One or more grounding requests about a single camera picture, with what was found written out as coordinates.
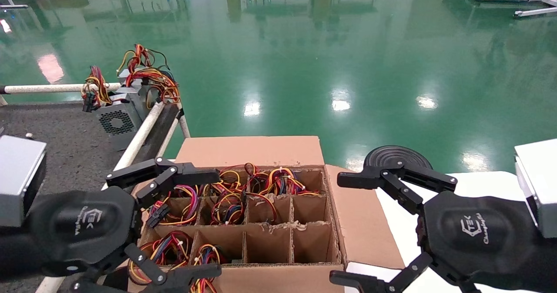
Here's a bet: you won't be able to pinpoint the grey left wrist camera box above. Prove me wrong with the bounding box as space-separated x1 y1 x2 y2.
0 135 47 228

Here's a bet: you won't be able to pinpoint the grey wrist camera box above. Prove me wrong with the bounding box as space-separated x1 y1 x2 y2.
0 135 47 228
515 138 557 238

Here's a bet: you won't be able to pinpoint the power supply black connector wires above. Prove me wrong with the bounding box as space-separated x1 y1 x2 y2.
147 184 201 229

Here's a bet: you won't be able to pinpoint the dark grey foam mat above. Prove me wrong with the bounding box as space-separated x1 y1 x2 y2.
0 103 153 198

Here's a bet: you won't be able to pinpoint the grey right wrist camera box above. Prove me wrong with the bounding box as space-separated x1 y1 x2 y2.
515 138 557 238

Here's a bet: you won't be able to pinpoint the cardboard box with dividers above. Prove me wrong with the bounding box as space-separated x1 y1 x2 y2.
126 135 405 293

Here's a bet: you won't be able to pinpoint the white pipe cart frame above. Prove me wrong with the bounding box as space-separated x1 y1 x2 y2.
0 83 192 293

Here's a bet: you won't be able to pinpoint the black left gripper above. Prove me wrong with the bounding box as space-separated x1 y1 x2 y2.
30 157 222 293

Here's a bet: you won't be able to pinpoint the black round ribbed disc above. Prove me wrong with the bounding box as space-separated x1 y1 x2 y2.
363 145 434 174

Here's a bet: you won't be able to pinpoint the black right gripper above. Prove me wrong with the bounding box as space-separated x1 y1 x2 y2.
337 158 542 280

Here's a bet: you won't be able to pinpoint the grey power supply fan grille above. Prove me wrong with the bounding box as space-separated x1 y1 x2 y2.
81 66 146 151

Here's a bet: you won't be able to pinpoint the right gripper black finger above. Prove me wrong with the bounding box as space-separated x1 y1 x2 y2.
329 252 433 293

